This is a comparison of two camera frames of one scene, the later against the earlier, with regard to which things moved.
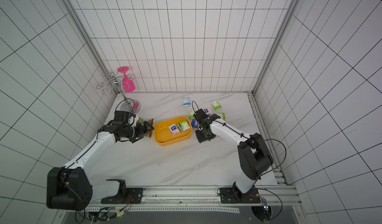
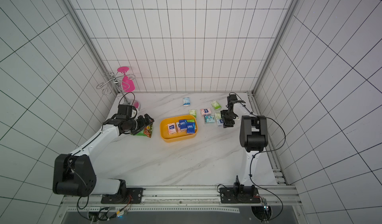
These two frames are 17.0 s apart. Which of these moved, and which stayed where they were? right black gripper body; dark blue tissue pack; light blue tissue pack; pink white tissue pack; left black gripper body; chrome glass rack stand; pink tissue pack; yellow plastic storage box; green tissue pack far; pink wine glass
Moved: yellow plastic storage box; right black gripper body; pink white tissue pack; left black gripper body; dark blue tissue pack
Stayed: light blue tissue pack; pink tissue pack; green tissue pack far; pink wine glass; chrome glass rack stand
